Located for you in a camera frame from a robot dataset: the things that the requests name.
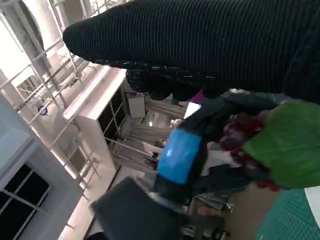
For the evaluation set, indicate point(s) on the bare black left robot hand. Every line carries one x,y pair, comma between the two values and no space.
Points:
180,152

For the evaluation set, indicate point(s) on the red toy grape bunch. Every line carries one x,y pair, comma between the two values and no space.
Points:
287,140

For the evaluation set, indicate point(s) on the green cutting mat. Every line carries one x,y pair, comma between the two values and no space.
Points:
282,220

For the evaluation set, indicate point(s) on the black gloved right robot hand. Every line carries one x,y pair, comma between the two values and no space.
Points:
200,40

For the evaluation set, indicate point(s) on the person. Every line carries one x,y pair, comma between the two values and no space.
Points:
220,175

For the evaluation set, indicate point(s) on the white open shelf cabinet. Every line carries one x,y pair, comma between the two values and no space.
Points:
100,120

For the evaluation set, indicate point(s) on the white square plate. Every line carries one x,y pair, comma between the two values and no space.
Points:
313,202

